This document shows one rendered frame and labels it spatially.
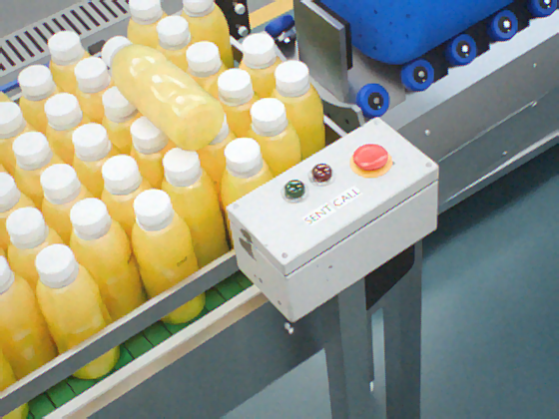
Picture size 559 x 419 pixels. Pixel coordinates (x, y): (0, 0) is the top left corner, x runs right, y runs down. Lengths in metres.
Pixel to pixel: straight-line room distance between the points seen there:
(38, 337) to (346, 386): 0.39
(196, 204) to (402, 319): 0.70
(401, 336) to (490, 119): 0.48
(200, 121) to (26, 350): 0.31
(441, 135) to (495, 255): 1.00
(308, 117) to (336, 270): 0.24
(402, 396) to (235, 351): 0.76
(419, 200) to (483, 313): 1.25
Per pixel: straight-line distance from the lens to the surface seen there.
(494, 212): 2.54
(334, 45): 1.38
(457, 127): 1.49
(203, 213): 1.20
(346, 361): 1.30
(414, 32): 1.34
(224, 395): 1.34
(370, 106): 1.37
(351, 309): 1.23
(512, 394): 2.25
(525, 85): 1.56
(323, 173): 1.09
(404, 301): 1.77
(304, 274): 1.07
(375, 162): 1.10
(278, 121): 1.21
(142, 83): 1.19
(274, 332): 1.32
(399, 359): 1.91
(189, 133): 1.16
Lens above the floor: 1.90
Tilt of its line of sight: 48 degrees down
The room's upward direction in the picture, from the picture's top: 8 degrees counter-clockwise
